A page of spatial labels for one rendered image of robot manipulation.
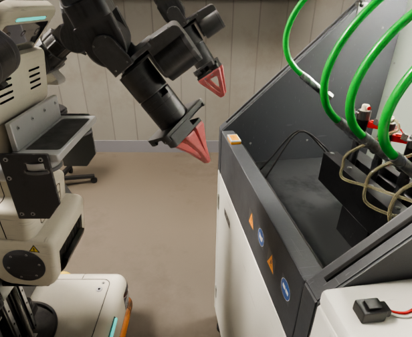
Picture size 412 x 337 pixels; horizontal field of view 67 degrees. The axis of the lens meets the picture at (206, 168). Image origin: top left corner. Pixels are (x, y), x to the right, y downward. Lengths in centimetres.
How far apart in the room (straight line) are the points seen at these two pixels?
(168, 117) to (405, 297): 41
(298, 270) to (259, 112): 61
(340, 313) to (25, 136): 66
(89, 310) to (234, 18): 234
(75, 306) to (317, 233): 97
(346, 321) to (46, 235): 69
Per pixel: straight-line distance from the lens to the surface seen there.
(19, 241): 89
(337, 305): 46
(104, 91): 306
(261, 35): 288
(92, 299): 141
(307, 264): 54
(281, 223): 61
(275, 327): 70
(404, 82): 50
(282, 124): 107
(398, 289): 51
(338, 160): 82
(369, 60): 56
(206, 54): 90
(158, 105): 51
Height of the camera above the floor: 131
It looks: 28 degrees down
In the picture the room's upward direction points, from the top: straight up
